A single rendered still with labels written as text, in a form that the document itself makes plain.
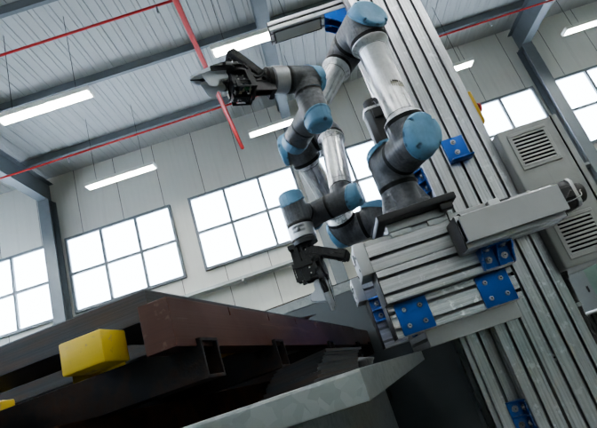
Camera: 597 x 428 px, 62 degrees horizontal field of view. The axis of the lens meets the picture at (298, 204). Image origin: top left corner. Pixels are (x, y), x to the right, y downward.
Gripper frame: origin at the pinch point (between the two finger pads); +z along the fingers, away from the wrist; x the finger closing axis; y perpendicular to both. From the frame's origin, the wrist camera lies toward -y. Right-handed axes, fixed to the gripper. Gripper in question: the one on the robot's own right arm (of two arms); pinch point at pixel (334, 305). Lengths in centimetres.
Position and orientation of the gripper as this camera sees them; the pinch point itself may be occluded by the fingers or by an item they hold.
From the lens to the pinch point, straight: 136.5
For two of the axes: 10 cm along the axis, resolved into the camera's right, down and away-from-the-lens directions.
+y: -9.1, 3.7, 1.7
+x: -2.8, -2.6, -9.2
